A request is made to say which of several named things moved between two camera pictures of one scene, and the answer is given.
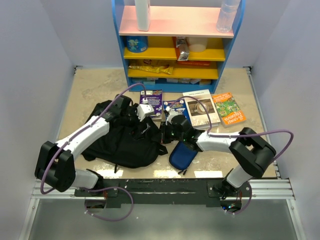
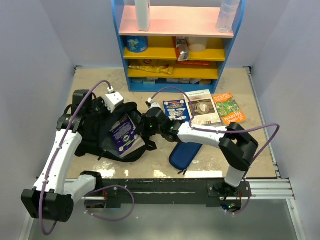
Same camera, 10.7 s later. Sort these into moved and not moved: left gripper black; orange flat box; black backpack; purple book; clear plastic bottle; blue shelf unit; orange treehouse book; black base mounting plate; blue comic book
Moved: purple book; left gripper black; black backpack
Not moved: orange treehouse book; blue shelf unit; blue comic book; orange flat box; black base mounting plate; clear plastic bottle
